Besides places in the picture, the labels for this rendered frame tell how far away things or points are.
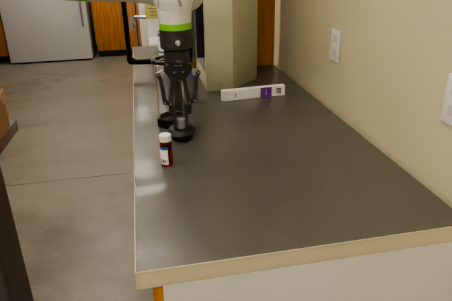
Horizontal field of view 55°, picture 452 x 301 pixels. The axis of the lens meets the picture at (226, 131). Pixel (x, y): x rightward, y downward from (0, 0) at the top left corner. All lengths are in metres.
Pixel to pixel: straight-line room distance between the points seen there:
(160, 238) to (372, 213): 0.46
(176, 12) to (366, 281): 0.80
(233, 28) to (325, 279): 1.10
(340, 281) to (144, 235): 0.42
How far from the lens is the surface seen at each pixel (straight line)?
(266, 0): 2.15
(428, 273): 1.08
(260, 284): 0.91
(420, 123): 1.21
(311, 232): 0.93
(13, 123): 1.66
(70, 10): 6.67
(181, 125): 1.32
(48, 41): 6.79
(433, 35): 1.16
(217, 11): 1.72
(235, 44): 1.78
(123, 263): 2.38
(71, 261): 2.47
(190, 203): 1.02
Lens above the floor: 1.48
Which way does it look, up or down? 23 degrees down
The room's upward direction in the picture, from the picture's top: 1 degrees counter-clockwise
